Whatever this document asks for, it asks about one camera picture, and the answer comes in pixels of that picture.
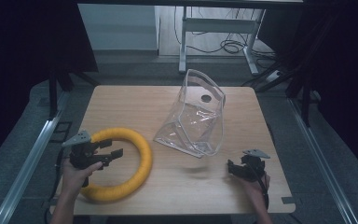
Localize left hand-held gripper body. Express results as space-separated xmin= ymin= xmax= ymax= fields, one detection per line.
xmin=62 ymin=130 xmax=105 ymax=171

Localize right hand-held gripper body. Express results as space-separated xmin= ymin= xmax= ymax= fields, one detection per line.
xmin=231 ymin=148 xmax=271 ymax=183

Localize yellow padded ring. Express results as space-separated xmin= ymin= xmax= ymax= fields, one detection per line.
xmin=79 ymin=127 xmax=154 ymax=203

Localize clear plastic bag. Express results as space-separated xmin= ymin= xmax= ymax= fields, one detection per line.
xmin=153 ymin=68 xmax=227 ymax=159

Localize person's right hand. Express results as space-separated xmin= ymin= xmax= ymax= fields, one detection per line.
xmin=239 ymin=173 xmax=271 ymax=203

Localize person's left hand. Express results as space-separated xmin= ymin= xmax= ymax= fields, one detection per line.
xmin=62 ymin=158 xmax=103 ymax=195

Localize black metal stand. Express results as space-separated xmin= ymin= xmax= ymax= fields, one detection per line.
xmin=241 ymin=59 xmax=322 ymax=127
xmin=48 ymin=70 xmax=101 ymax=119

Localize white power strip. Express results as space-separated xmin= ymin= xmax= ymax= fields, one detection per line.
xmin=265 ymin=70 xmax=283 ymax=83

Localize black curtain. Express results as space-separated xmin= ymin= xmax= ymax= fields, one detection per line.
xmin=0 ymin=0 xmax=99 ymax=172
xmin=257 ymin=0 xmax=358 ymax=185

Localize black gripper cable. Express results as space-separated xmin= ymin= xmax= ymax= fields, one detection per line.
xmin=247 ymin=162 xmax=270 ymax=211

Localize aluminium rail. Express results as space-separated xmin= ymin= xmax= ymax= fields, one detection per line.
xmin=0 ymin=91 xmax=71 ymax=224
xmin=286 ymin=91 xmax=358 ymax=224

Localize black cables on floor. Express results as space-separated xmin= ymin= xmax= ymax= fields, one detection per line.
xmin=172 ymin=6 xmax=278 ymax=63

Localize white metal desk frame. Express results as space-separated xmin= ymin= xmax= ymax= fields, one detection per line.
xmin=178 ymin=5 xmax=267 ymax=76

